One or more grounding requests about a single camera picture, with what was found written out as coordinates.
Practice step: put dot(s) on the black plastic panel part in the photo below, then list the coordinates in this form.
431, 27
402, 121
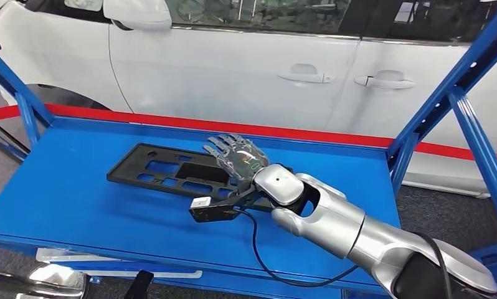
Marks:
129, 169

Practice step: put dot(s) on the blue shelf board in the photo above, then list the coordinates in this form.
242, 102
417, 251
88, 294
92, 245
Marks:
87, 206

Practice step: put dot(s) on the chrome stanchion with black cap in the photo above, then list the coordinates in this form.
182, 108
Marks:
58, 276
5, 141

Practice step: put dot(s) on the white car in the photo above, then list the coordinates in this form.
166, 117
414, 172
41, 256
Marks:
232, 70

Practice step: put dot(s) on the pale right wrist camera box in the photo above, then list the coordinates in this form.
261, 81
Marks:
201, 202

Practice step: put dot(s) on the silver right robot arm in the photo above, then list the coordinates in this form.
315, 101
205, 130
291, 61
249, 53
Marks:
335, 223

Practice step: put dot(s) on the dark car wheel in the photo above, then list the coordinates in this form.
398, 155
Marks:
67, 99

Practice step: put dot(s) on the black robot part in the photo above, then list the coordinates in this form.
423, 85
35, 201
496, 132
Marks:
139, 287

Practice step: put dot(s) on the blue metal shelf rack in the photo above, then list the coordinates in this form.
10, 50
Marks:
473, 136

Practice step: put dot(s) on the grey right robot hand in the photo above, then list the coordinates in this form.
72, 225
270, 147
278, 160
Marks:
242, 159

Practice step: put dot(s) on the clear plastic bin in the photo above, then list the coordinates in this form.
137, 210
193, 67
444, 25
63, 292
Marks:
67, 256
170, 274

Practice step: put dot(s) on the red barrier belt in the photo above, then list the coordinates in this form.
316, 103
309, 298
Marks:
314, 135

